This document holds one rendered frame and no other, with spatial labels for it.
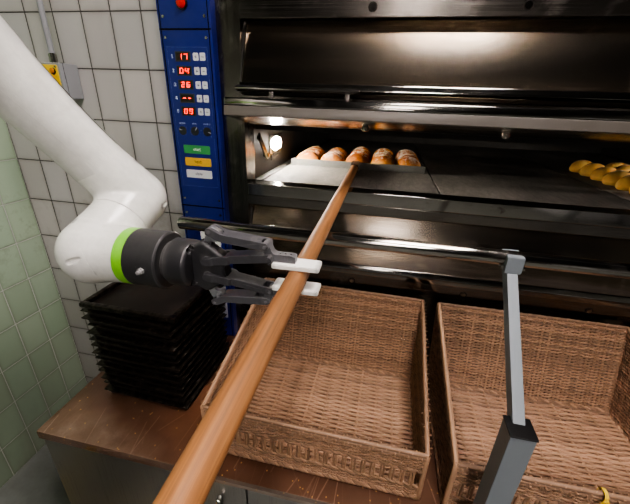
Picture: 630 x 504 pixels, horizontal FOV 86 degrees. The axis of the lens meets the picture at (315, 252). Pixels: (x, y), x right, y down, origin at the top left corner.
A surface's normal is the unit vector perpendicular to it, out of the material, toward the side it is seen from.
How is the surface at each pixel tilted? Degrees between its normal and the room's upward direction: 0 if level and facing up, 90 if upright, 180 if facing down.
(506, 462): 90
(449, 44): 70
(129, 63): 90
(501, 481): 90
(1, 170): 90
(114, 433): 0
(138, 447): 0
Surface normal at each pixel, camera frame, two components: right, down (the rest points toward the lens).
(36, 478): 0.04, -0.91
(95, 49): -0.21, 0.39
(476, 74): -0.18, 0.05
